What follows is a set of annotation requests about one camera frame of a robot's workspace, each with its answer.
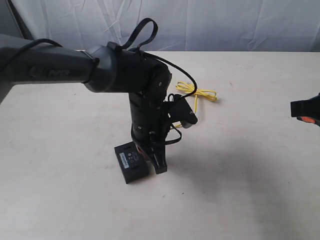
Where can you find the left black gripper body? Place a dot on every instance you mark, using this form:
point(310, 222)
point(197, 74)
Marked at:
point(149, 119)

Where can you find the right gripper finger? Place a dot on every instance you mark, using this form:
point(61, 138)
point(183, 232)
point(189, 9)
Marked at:
point(307, 111)

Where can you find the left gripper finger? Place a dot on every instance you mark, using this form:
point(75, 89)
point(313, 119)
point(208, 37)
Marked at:
point(142, 153)
point(157, 156)

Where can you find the small black box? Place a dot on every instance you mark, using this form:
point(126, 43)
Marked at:
point(132, 163)

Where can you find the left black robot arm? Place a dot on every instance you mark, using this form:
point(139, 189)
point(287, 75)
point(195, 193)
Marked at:
point(101, 69)

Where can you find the white backdrop cloth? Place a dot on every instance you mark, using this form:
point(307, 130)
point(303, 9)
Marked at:
point(183, 25)

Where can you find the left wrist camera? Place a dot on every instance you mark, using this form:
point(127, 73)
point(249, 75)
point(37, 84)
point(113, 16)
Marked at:
point(179, 111)

